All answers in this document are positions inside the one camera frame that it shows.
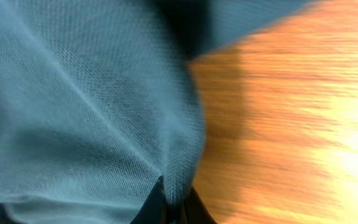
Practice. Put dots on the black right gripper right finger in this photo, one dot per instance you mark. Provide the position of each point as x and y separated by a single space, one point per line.
193 210

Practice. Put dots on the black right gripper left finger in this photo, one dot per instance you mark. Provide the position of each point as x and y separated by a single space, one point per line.
154 209

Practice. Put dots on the teal blue polo shirt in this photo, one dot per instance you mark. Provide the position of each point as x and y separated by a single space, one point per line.
97 102

